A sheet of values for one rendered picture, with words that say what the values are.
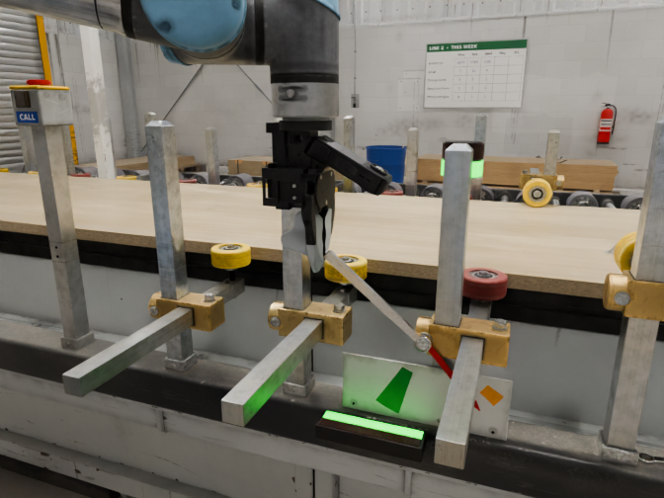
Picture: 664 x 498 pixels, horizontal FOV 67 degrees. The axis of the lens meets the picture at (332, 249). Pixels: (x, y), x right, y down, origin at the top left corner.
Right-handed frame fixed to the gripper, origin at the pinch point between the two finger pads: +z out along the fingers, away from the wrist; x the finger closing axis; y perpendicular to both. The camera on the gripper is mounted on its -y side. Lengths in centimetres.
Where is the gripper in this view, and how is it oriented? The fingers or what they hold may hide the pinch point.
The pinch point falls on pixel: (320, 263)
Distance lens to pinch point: 71.8
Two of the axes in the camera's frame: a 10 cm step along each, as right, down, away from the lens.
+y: -9.4, -0.9, 3.3
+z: 0.0, 9.6, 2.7
